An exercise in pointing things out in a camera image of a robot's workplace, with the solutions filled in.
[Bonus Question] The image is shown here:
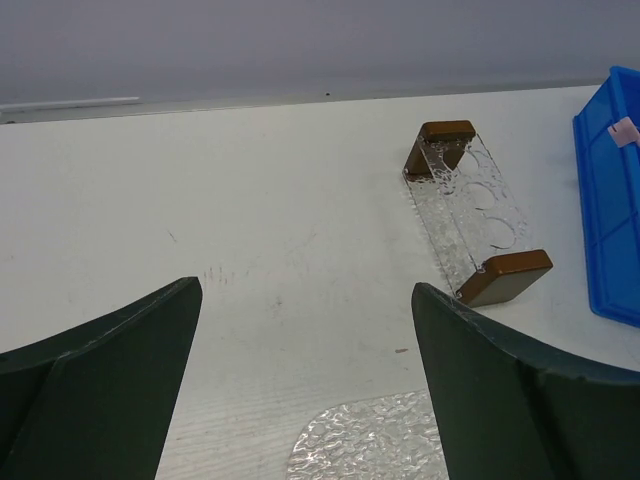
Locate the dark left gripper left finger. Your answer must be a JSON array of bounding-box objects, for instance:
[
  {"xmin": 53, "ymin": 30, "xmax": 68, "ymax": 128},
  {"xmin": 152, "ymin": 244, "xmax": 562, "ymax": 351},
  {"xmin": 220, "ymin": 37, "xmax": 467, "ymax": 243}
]
[{"xmin": 1, "ymin": 277, "xmax": 202, "ymax": 479}]

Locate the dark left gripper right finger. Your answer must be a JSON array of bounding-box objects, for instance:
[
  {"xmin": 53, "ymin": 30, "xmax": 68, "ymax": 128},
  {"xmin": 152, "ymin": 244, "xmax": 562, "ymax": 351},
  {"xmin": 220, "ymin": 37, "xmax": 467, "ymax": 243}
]
[{"xmin": 411, "ymin": 283, "xmax": 639, "ymax": 479}]

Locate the clear acrylic toothbrush holder rack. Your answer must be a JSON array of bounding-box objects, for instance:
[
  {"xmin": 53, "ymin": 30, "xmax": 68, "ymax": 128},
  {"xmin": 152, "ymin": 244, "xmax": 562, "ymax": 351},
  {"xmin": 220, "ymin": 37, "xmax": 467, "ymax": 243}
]
[{"xmin": 403, "ymin": 120, "xmax": 553, "ymax": 308}]

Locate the clear textured glass tray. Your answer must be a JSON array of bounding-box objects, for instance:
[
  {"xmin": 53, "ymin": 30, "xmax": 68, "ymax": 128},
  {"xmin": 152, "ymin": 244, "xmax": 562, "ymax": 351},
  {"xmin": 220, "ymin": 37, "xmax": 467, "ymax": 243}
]
[{"xmin": 286, "ymin": 389, "xmax": 448, "ymax": 479}]

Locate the pink toothbrush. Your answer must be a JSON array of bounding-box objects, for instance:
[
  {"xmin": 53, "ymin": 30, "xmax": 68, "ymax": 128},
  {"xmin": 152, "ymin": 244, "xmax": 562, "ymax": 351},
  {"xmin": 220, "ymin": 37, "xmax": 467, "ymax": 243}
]
[{"xmin": 607, "ymin": 116, "xmax": 640, "ymax": 148}]

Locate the blue plastic compartment bin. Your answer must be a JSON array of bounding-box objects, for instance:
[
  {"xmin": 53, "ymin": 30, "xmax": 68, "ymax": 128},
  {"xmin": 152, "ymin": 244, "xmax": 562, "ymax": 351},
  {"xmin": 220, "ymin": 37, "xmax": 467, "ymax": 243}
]
[{"xmin": 573, "ymin": 66, "xmax": 639, "ymax": 327}]

